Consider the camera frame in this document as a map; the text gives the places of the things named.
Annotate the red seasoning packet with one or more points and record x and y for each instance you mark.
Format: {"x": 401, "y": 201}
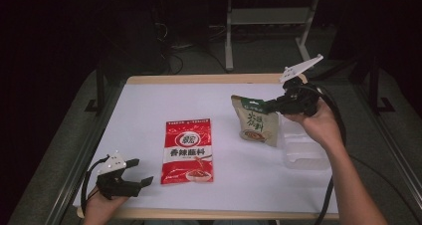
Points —
{"x": 187, "y": 152}

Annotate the aluminium rail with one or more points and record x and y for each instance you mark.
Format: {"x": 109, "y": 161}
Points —
{"x": 76, "y": 172}
{"x": 394, "y": 152}

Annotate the person's left hand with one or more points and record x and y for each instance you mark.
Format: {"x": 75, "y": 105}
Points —
{"x": 99, "y": 208}

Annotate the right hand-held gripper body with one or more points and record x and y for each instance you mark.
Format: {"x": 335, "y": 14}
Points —
{"x": 298, "y": 100}

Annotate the black metal stand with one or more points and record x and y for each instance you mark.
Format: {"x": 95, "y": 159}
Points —
{"x": 374, "y": 85}
{"x": 100, "y": 89}

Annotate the translucent plastic container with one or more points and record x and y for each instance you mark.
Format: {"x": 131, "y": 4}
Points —
{"x": 305, "y": 152}

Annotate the beige green-topped seasoning packet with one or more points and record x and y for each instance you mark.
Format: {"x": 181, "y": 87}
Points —
{"x": 253, "y": 125}

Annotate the white metal desk frame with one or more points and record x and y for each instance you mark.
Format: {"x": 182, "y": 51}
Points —
{"x": 229, "y": 36}

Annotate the person's right hand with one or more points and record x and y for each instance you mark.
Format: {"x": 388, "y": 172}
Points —
{"x": 323, "y": 125}

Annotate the white table cover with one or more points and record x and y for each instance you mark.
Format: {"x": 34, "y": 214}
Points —
{"x": 149, "y": 118}

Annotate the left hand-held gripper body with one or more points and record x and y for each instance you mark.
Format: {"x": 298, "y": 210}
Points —
{"x": 114, "y": 185}

